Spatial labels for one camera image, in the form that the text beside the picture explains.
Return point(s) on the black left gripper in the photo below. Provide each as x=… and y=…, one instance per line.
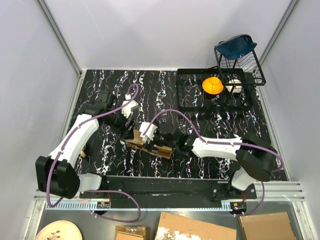
x=127, y=132

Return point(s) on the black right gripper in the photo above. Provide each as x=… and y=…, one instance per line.
x=155, y=137

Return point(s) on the brown cardboard express box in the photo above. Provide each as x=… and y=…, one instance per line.
x=148, y=147

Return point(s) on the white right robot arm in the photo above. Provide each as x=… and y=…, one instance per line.
x=257, y=160

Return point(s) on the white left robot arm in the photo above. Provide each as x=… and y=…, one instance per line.
x=55, y=173

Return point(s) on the small cardboard box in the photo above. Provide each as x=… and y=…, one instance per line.
x=128, y=232

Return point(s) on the cardboard box at corner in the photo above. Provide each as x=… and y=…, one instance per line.
x=269, y=226

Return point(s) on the beige ceramic mug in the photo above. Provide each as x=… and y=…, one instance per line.
x=83, y=151

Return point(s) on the black drain tray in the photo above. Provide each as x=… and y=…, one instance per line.
x=192, y=98

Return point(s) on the yellow plastic cup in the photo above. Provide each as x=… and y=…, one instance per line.
x=212, y=85

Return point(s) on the white small cup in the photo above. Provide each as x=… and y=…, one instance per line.
x=234, y=86

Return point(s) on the flat cardboard sheet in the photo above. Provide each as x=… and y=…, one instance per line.
x=177, y=227

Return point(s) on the blue bowl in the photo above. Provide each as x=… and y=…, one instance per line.
x=237, y=47

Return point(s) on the patterned ceramic plate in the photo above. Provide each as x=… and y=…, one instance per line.
x=60, y=230

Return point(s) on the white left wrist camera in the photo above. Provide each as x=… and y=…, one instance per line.
x=128, y=108

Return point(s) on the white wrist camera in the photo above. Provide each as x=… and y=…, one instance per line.
x=128, y=108
x=147, y=131

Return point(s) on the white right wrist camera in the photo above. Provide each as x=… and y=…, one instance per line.
x=147, y=131

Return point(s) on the black wire dish rack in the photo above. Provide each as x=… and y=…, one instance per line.
x=244, y=71

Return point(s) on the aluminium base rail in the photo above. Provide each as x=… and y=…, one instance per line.
x=148, y=194

